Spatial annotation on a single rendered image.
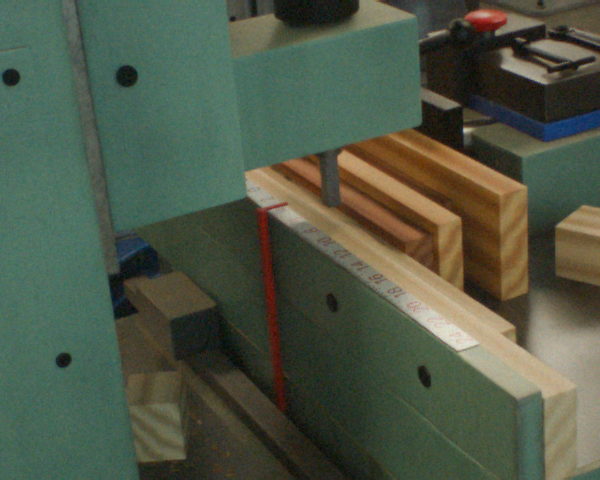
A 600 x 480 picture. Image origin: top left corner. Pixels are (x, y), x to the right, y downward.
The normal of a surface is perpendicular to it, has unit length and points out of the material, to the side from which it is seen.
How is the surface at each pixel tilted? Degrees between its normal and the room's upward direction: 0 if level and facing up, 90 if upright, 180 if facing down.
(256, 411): 0
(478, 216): 90
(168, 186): 90
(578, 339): 0
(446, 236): 90
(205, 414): 0
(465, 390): 90
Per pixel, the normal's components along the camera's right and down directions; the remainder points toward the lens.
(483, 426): -0.88, 0.26
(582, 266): -0.61, 0.38
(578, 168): 0.46, 0.34
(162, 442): 0.00, 0.42
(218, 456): -0.08, -0.90
